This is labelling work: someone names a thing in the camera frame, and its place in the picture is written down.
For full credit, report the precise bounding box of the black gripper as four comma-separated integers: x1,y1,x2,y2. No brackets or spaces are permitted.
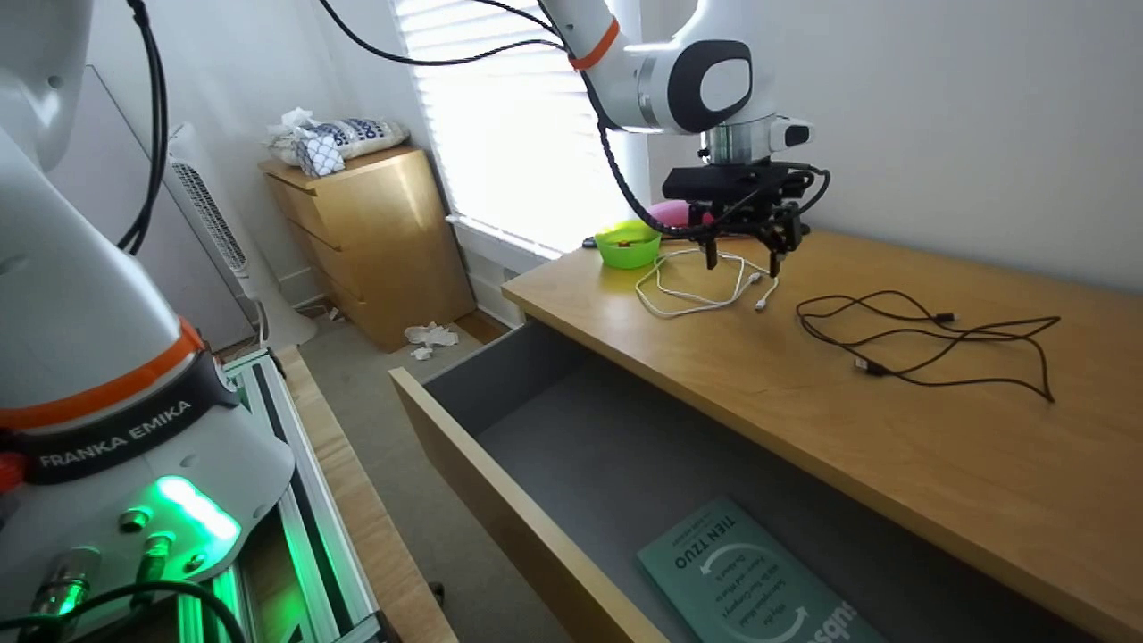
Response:
657,158,837,283

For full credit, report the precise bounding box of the white USB cable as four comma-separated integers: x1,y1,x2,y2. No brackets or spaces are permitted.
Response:
633,244,785,325

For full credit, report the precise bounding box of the open wooden drawer grey inside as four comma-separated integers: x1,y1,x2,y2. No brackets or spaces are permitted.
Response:
385,319,1105,643

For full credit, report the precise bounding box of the pink rounded object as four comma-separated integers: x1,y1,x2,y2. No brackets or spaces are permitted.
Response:
642,195,697,233

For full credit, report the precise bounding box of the green plastic bowl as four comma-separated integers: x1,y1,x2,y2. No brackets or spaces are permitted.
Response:
589,218,669,274

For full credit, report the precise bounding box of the white window blind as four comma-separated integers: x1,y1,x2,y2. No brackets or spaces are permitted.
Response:
394,0,654,261

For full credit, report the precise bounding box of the crumpled white paper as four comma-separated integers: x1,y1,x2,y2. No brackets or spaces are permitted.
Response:
399,319,464,364

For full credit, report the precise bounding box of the green book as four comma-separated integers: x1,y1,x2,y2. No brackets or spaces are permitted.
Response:
633,495,887,643

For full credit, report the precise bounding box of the wooden dresser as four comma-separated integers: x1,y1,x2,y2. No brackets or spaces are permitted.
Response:
261,143,481,355

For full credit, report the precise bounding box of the pile of clothes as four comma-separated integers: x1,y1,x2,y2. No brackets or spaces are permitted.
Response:
263,102,414,183

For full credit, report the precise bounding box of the white tower fan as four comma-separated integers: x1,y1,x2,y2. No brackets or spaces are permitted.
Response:
156,120,272,345

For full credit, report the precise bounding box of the white flat panel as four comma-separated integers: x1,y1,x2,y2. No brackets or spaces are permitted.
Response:
32,61,261,357

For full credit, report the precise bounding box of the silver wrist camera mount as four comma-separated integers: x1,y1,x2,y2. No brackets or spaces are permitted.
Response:
697,109,813,167

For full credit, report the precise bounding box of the wooden board beside frame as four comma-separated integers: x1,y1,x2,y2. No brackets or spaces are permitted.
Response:
272,342,464,643

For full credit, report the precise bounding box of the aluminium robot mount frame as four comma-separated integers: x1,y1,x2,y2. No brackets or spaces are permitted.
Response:
176,345,385,643

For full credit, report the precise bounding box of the black hanging arm cable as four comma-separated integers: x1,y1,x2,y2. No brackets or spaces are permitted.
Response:
110,0,170,258

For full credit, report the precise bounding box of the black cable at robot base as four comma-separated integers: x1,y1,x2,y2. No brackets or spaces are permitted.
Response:
0,577,249,643

